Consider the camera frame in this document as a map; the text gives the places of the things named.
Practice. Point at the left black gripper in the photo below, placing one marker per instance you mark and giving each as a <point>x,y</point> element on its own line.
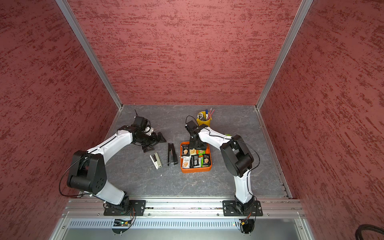
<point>154,142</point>

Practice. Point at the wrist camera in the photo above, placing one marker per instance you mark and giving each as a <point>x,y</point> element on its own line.
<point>141,123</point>
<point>191,126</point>

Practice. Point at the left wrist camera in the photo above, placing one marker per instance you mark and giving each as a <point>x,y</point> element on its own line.
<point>141,123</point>

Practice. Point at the white cookie packet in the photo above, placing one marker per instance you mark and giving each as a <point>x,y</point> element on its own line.
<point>186,163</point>

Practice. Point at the black cookie packet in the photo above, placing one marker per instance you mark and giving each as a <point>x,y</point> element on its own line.
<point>194,161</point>
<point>206,161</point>
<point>185,150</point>

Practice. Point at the orange plastic storage box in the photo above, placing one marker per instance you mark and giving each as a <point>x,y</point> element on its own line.
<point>194,152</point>

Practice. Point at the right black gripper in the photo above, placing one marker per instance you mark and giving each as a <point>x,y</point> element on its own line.
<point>203,147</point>

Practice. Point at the black cookie packet lower right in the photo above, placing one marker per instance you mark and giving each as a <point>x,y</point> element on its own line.
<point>206,161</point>

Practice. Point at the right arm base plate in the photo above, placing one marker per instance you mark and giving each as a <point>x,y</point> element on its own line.
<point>237,209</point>

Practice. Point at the pens in bucket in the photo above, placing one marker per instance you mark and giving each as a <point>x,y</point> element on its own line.
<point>205,115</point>

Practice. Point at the black cookie packet upper left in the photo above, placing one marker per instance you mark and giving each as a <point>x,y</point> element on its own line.
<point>185,150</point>

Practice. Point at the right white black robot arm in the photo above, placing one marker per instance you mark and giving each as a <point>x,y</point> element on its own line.
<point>236,155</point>

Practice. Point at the beige small stapler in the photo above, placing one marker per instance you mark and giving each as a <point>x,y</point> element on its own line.
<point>156,160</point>

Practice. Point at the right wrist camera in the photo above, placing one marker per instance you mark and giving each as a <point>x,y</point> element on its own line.
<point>191,126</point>

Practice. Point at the yellow pen holder bucket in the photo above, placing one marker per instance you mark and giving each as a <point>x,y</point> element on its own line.
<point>207,123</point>

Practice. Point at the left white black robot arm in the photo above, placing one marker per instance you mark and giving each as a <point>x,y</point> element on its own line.
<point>88,173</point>

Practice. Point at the aluminium frame rail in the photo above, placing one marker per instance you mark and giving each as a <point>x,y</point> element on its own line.
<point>189,208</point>

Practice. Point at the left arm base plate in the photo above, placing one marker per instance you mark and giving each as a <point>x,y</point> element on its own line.
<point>130,208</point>

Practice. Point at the black stapler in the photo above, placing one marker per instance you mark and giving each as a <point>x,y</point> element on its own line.
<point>172,157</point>

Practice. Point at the black cookie packet centre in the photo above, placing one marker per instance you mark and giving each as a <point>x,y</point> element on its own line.
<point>194,161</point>

